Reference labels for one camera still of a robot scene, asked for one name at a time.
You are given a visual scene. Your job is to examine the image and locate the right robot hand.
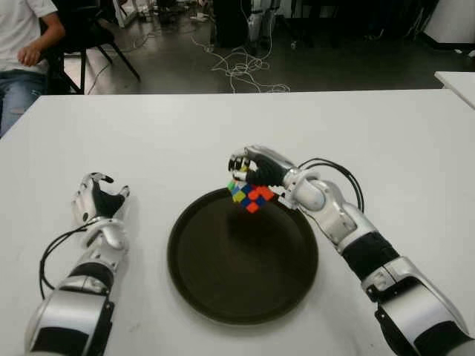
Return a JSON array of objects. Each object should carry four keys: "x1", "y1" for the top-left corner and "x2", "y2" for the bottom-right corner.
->
[{"x1": 226, "y1": 145, "x2": 300, "y2": 194}]

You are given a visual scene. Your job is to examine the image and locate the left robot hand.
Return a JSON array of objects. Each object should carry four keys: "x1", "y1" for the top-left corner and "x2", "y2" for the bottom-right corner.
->
[{"x1": 71, "y1": 172, "x2": 131, "y2": 225}]

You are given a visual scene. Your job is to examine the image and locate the multicoloured Rubik's cube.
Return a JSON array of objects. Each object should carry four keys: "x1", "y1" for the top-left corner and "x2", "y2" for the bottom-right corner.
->
[{"x1": 226, "y1": 179, "x2": 275, "y2": 215}]

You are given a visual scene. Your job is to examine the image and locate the dark brown round plate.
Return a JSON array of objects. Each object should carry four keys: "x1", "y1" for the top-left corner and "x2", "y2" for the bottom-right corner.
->
[{"x1": 166, "y1": 186, "x2": 319, "y2": 326}]

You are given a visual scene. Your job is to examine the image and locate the white humanoid robot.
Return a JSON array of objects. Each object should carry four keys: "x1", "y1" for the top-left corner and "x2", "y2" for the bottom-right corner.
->
[{"x1": 247, "y1": 0, "x2": 283, "y2": 55}]

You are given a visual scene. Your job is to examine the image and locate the black cabinet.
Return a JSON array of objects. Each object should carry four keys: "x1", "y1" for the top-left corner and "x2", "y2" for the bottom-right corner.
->
[{"x1": 213, "y1": 0, "x2": 253, "y2": 48}]

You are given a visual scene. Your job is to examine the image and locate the black chair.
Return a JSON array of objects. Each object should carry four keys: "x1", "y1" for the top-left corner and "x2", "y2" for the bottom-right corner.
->
[{"x1": 40, "y1": 0, "x2": 142, "y2": 96}]

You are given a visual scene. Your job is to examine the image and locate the person in white shirt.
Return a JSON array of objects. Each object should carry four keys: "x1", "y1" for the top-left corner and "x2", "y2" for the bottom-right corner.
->
[{"x1": 0, "y1": 0, "x2": 67, "y2": 138}]

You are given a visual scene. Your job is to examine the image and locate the white side table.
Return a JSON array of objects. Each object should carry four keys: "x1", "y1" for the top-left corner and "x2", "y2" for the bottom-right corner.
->
[{"x1": 433, "y1": 70, "x2": 475, "y2": 112}]

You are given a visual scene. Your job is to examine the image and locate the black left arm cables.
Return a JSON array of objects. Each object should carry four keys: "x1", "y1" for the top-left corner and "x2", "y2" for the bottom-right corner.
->
[{"x1": 39, "y1": 225, "x2": 90, "y2": 300}]

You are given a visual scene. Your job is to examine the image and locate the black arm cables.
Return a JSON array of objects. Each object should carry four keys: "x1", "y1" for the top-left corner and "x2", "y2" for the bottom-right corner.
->
[
  {"x1": 298, "y1": 158, "x2": 365, "y2": 212},
  {"x1": 39, "y1": 225, "x2": 90, "y2": 300}
]

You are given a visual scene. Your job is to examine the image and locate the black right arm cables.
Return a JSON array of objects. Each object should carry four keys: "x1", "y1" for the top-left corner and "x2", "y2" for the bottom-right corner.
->
[{"x1": 298, "y1": 158, "x2": 365, "y2": 212}]

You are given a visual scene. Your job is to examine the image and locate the tangled white floor cable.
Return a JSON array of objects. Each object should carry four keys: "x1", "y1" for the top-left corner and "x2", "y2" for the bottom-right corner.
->
[{"x1": 191, "y1": 33, "x2": 291, "y2": 93}]

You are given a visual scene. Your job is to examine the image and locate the white frame desk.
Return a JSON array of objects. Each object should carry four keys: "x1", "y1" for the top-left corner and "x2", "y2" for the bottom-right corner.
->
[{"x1": 111, "y1": 0, "x2": 148, "y2": 29}]

